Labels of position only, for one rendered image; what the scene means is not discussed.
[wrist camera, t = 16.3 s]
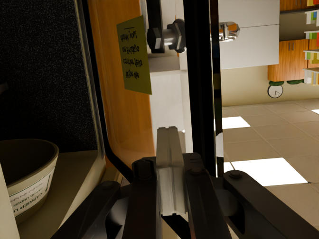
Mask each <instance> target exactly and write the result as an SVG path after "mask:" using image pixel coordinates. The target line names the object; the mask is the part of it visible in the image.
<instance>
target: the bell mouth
mask: <svg viewBox="0 0 319 239"><path fill-rule="evenodd" d="M58 153H59V148H58V146H57V145H56V144H54V143H52V142H50V141H47V140H42V139H31V138H25V139H11V140H3V141H0V164H1V168H2V172H3V175H4V179H5V183H6V187H7V190H8V194H9V199H10V202H11V206H12V210H13V213H14V217H15V221H16V225H19V224H20V223H22V222H23V221H25V220H26V219H28V218H29V217H30V216H32V215H33V214H34V213H35V212H36V211H38V210H39V208H40V207H41V206H42V205H43V204H44V202H45V201H46V198H47V194H48V191H49V188H50V185H51V181H52V177H53V173H54V169H55V166H56V161H57V157H58Z"/></svg>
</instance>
